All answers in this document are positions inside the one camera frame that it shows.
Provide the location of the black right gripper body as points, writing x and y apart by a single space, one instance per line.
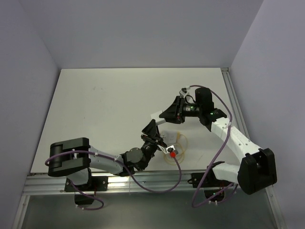
188 109

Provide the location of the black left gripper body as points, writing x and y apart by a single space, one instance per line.
149 146

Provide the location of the white USB charger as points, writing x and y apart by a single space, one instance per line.
157 118

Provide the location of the white cube socket adapter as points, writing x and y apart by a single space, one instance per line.
169 137

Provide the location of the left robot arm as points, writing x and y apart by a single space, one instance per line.
75 158

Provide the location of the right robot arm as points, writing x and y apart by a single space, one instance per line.
256 169

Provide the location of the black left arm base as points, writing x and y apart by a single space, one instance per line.
94 184

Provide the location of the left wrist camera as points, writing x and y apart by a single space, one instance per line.
170 150

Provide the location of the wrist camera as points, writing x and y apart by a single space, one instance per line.
170 150
184 92

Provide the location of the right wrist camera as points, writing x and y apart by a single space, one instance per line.
184 92

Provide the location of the aluminium front rail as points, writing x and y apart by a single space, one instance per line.
42 184

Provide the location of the aluminium rail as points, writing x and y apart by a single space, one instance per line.
42 184
238 116

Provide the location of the aluminium right rail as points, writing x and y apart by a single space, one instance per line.
238 116

